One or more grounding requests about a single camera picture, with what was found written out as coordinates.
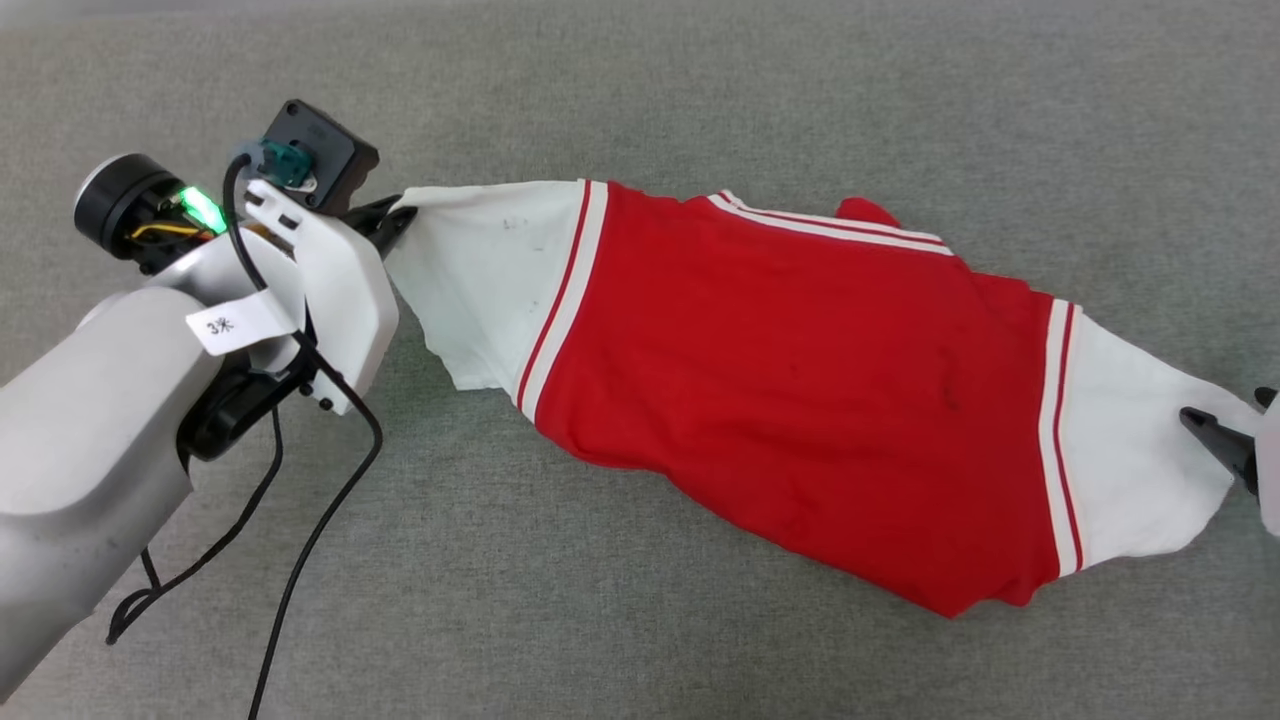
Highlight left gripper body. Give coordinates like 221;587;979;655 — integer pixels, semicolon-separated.
73;153;309;363

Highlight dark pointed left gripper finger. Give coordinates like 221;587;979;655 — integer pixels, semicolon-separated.
343;193;419;263

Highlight red and white t-shirt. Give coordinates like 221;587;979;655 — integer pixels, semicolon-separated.
385;178;1263;619

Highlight teal left camera connector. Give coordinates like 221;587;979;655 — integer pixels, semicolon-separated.
232;140;319;193

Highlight white paper cable tag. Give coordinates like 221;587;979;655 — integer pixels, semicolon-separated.
186;288;303;357

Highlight thin black camera cable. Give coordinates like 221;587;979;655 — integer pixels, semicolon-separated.
222;150;386;720

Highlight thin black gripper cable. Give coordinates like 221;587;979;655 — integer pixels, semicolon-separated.
105;400;286;646

